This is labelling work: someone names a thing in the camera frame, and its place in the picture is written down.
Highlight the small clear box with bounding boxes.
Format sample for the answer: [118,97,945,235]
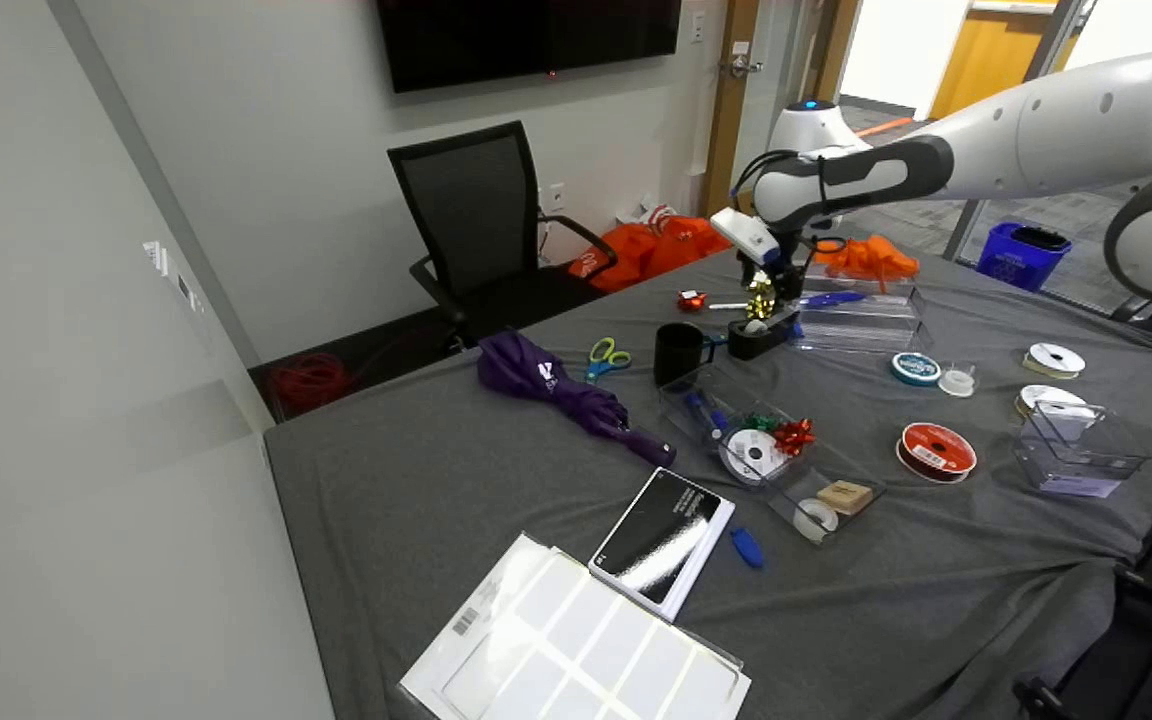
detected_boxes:
[764,469,886,549]

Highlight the blue ribbon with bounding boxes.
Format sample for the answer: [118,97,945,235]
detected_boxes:
[800,285,874,317]

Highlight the wooden glass door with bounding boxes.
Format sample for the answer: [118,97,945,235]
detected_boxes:
[698,0,862,222]

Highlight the gray table cloth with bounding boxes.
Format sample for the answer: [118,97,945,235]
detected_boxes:
[259,210,1152,720]

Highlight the gold gift bow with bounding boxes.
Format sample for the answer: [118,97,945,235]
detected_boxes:
[748,273,786,336]

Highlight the clear plastic box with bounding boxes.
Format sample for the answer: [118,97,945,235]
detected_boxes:
[994,396,1152,506]

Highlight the red cable coil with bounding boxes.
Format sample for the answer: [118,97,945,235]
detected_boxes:
[268,353,356,421]

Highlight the black phone box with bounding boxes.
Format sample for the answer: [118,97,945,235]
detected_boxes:
[582,462,738,624]

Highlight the white ribbon roll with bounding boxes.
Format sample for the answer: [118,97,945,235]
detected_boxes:
[714,427,793,487]

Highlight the small white tape roll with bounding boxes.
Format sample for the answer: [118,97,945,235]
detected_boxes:
[934,365,981,402]

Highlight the black mesh office chair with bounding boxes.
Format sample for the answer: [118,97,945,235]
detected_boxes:
[385,116,623,353]

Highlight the white wall switch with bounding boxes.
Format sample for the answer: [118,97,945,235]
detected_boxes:
[138,235,203,311]

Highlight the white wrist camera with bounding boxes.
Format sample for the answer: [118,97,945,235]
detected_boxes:
[709,205,786,273]

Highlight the clear acrylic holder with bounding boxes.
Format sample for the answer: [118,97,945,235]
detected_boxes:
[786,257,928,356]

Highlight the teal ribbon spool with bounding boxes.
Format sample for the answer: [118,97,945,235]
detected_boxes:
[883,345,949,390]

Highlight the blue green scissors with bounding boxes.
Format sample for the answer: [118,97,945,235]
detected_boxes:
[582,331,634,382]

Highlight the clear tray with bows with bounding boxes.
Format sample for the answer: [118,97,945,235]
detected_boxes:
[664,382,825,492]

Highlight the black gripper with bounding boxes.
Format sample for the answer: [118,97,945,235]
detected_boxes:
[738,217,825,328]

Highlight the red gift bow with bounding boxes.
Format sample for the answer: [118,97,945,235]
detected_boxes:
[773,413,819,458]

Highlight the white ribbon spool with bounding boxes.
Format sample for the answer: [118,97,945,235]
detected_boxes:
[1016,379,1094,421]
[1018,336,1086,382]

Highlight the orange ribbon spool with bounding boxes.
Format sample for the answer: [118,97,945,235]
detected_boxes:
[893,415,985,487]

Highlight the white label sheet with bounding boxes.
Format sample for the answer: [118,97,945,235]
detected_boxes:
[396,531,757,720]

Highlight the black wall television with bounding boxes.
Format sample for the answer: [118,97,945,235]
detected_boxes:
[371,0,682,97]

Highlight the black cup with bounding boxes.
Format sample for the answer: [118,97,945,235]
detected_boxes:
[650,320,710,390]

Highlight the orange cloth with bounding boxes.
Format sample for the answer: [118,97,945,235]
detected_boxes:
[807,233,925,286]

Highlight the yellow wooden door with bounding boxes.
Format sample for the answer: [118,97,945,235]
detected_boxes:
[928,5,1062,125]

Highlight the orange bag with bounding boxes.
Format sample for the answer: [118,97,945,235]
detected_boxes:
[567,210,736,296]

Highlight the blue recycling bin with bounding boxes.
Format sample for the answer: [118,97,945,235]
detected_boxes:
[973,219,1071,296]

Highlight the purple folded umbrella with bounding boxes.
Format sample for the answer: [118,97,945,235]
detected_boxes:
[472,328,681,473]

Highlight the blue pen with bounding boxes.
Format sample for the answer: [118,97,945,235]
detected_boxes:
[681,389,736,447]

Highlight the blue marker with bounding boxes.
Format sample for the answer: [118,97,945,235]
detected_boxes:
[725,518,767,576]

